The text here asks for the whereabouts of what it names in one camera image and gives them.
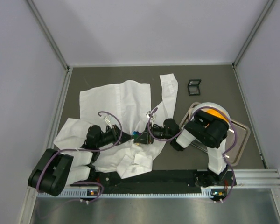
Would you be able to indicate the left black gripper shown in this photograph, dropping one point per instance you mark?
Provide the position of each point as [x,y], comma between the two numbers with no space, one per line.
[117,135]

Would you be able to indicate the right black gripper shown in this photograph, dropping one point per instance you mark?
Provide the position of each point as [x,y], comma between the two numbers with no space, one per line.
[150,136]

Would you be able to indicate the colourful pompom brooch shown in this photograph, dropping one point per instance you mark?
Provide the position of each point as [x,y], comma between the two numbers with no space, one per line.
[136,134]

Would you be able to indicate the white shirt garment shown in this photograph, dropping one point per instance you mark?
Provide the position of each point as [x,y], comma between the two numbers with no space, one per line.
[129,101]

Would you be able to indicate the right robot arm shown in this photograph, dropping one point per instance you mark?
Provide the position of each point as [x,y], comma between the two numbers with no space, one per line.
[207,125]

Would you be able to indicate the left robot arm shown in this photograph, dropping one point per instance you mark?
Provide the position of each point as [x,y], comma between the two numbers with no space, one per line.
[57,169]

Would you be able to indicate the small black open box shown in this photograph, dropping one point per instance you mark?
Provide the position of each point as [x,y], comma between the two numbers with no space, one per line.
[193,87]

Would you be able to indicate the white bowl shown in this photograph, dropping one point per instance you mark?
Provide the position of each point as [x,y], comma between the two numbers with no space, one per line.
[210,105]

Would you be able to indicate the metal tray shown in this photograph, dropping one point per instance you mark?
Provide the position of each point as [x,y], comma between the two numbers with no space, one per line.
[243,133]

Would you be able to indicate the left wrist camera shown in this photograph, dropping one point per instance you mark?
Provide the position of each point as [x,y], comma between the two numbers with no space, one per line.
[108,119]

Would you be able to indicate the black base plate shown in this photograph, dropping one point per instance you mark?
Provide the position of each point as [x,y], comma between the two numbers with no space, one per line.
[159,182]

